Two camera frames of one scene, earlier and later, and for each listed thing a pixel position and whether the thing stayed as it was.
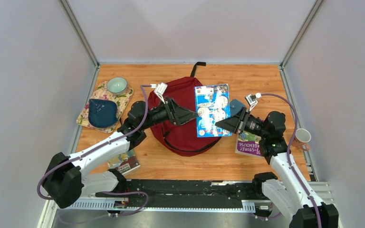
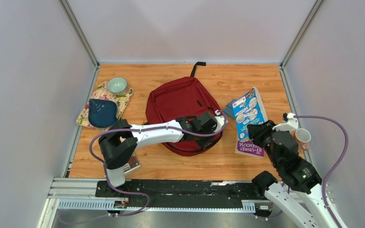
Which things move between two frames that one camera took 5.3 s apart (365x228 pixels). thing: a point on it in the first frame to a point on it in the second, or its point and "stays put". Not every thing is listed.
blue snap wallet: (235, 107) stays put
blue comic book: (212, 103) to (248, 109)
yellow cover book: (125, 163) stays put
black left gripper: (176, 114) to (203, 144)
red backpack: (181, 140) stays put
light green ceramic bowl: (117, 85) stays put
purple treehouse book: (248, 144) stays put
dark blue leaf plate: (102, 113) stays put
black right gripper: (232, 124) to (257, 131)
